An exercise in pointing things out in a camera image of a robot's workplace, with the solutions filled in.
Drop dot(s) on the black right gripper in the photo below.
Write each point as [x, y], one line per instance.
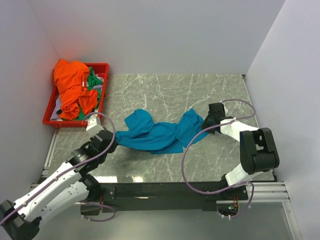
[204, 124]

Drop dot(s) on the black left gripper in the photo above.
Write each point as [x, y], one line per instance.
[114, 144]

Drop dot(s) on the blue t shirt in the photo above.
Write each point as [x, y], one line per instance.
[159, 138]

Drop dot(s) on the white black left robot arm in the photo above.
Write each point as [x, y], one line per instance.
[71, 183]

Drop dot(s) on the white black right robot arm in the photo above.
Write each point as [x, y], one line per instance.
[257, 149]

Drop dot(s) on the orange t shirt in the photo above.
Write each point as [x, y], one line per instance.
[70, 78]

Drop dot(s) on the green t shirt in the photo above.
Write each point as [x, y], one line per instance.
[91, 98]

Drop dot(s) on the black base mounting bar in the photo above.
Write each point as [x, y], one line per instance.
[144, 196]

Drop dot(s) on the red plastic bin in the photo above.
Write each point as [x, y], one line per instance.
[100, 69]

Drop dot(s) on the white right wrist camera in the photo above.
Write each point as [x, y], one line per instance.
[225, 108]

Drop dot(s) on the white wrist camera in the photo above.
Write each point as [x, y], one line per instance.
[225, 108]
[94, 125]

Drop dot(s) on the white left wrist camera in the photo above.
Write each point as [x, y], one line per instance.
[94, 125]

